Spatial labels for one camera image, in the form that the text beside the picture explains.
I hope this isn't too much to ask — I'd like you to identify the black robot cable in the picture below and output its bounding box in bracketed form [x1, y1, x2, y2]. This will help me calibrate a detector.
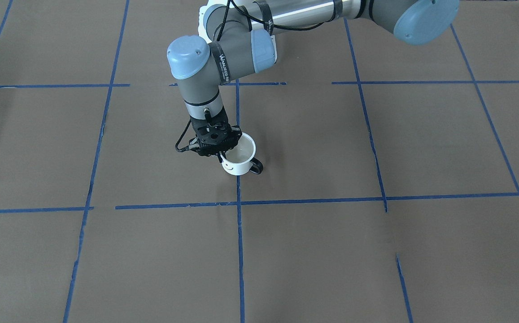
[175, 0, 331, 153]

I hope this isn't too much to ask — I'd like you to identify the white mug black handle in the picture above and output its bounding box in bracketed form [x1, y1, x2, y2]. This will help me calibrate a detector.
[219, 133, 264, 176]

